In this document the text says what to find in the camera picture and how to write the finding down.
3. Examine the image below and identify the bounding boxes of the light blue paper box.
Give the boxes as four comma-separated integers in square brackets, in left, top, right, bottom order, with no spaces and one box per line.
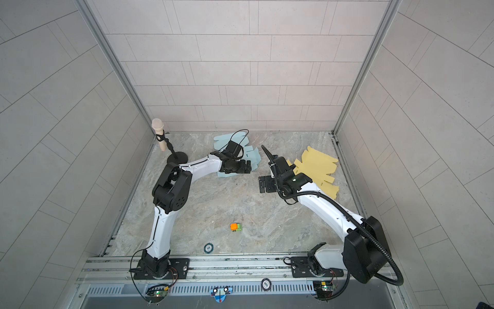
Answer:
[214,129,261,177]

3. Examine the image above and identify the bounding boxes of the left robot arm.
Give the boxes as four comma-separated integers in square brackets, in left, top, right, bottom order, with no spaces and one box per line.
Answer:
[140,140,252,278]

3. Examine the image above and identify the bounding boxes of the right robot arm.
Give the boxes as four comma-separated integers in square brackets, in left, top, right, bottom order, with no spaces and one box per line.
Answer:
[266,152,403,286]

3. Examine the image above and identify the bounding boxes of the yellow paper box stack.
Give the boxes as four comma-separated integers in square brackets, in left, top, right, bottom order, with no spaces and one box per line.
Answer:
[294,146,340,200]

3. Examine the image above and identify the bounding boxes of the black microphone stand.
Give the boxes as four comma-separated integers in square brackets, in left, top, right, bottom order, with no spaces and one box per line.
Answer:
[155,133,189,164]

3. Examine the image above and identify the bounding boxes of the orange green toy block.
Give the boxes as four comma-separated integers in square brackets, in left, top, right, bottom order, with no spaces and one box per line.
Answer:
[230,223,242,232]

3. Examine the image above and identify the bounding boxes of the beige microphone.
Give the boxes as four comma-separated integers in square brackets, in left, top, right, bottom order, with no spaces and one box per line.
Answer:
[151,118,167,151]

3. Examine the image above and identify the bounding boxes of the round black white disc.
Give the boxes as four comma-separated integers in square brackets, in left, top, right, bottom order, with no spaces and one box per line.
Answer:
[261,278,272,292]

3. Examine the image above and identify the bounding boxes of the right green circuit board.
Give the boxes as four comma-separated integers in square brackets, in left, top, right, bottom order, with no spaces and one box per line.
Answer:
[313,281,334,300]

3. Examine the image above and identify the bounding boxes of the green circuit board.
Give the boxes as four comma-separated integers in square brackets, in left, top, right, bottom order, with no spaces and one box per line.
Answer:
[313,281,334,300]
[145,284,171,303]

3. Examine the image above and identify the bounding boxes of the blue sticker marker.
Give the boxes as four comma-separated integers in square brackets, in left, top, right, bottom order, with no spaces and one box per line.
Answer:
[210,287,233,303]

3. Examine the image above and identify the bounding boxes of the left green circuit board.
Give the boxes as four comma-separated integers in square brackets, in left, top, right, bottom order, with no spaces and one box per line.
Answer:
[145,284,171,303]

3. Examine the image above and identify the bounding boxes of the black corrugated cable conduit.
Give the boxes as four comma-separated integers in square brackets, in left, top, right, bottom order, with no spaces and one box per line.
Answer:
[283,188,405,287]

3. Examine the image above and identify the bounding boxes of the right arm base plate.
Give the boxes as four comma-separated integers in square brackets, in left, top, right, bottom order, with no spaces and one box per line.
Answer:
[283,256,344,278]

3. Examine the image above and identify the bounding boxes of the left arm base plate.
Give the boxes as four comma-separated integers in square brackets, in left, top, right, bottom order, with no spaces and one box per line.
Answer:
[131,258,190,280]

